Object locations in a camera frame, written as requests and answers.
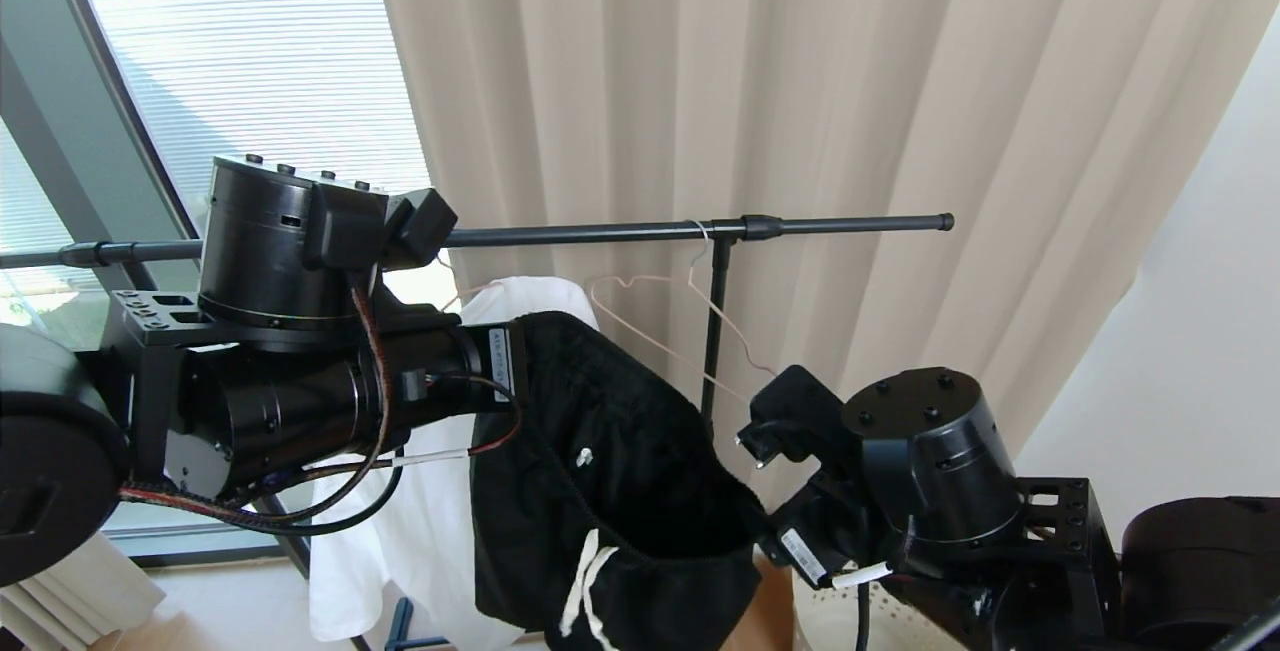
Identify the window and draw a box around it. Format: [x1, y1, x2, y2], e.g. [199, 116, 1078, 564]
[0, 0, 443, 564]

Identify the black clothes rack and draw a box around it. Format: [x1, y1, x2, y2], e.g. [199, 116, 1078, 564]
[0, 213, 957, 651]

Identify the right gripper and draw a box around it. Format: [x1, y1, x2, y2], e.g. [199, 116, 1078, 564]
[768, 483, 901, 592]

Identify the white printed t-shirt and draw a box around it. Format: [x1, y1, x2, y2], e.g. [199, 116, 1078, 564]
[307, 276, 602, 651]

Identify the pink clothes hanger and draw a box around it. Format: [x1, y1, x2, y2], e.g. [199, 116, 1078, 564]
[587, 221, 780, 404]
[434, 253, 506, 314]

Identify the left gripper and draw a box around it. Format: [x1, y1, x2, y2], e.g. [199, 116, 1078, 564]
[385, 316, 530, 424]

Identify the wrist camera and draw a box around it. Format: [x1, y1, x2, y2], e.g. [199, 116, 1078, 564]
[735, 364, 863, 473]
[303, 181, 460, 273]

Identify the beige curtain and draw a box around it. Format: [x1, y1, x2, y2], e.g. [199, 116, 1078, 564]
[365, 0, 1280, 512]
[0, 531, 168, 651]

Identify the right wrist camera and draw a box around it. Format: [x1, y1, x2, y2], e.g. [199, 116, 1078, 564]
[735, 364, 863, 473]

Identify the white laundry basket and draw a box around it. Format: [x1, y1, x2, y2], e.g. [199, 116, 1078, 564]
[794, 579, 966, 651]

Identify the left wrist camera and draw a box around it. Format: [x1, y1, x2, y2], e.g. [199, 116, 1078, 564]
[303, 181, 460, 273]

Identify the black garment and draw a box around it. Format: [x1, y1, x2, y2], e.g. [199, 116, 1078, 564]
[469, 310, 767, 651]

